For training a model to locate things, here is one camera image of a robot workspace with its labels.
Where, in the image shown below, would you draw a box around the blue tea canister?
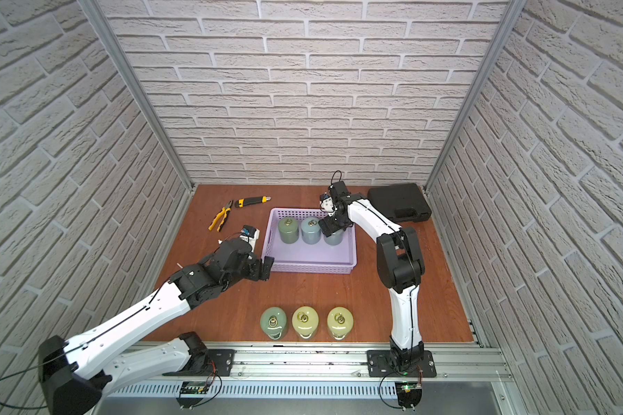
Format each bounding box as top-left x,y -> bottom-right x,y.
324,230 -> 344,246
300,216 -> 321,245

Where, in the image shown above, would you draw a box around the green tea canister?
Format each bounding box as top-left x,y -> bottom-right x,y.
260,306 -> 288,341
278,216 -> 299,245

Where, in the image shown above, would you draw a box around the yellow-green tea canister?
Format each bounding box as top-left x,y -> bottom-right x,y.
326,306 -> 355,341
291,305 -> 319,340

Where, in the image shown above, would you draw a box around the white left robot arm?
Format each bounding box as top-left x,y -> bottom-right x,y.
34,236 -> 274,414

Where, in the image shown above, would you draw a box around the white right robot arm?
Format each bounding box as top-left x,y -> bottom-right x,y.
319,182 -> 425,373

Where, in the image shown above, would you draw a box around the yellow black pliers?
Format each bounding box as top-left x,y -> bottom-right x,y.
208,200 -> 234,232

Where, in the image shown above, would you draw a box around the yellow black utility knife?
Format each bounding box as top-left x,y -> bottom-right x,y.
235,196 -> 271,209

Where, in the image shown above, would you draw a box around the black plastic tool case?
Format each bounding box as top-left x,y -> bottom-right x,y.
367,183 -> 433,223

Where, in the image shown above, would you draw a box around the left controller board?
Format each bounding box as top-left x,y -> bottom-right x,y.
177,381 -> 215,409

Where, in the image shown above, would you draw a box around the controller board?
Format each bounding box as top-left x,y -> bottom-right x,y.
177,381 -> 215,409
395,383 -> 422,410

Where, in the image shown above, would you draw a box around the right controller board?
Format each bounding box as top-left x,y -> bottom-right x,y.
395,383 -> 422,410

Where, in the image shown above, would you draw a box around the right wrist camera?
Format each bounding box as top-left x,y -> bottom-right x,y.
319,181 -> 350,214

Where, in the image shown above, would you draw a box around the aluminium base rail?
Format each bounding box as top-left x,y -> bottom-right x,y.
106,342 -> 512,405

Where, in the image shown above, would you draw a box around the aluminium corner frame post right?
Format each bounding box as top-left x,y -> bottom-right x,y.
424,0 -> 526,193

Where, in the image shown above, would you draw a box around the aluminium corner frame post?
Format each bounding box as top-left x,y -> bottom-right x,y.
424,0 -> 526,193
79,0 -> 194,193

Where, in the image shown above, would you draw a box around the aluminium corner frame post left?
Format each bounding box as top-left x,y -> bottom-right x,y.
79,0 -> 194,193

